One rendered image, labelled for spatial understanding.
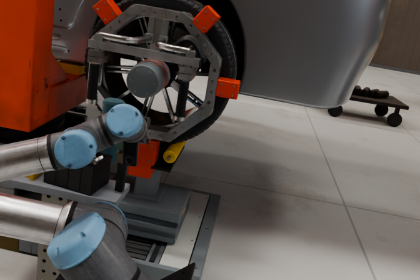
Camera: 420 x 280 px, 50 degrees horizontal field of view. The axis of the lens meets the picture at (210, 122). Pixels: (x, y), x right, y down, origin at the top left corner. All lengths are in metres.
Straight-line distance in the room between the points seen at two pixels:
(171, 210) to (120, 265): 1.04
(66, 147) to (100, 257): 0.26
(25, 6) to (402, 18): 11.02
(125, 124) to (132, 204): 0.99
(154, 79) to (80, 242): 0.82
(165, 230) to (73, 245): 1.07
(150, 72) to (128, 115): 0.54
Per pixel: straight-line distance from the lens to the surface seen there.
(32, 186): 1.79
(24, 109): 2.07
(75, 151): 1.11
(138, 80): 1.76
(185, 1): 1.93
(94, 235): 1.12
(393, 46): 12.39
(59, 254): 1.13
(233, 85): 1.85
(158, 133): 1.95
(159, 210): 2.14
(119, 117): 1.23
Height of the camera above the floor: 1.23
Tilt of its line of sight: 16 degrees down
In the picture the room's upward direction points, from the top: 10 degrees clockwise
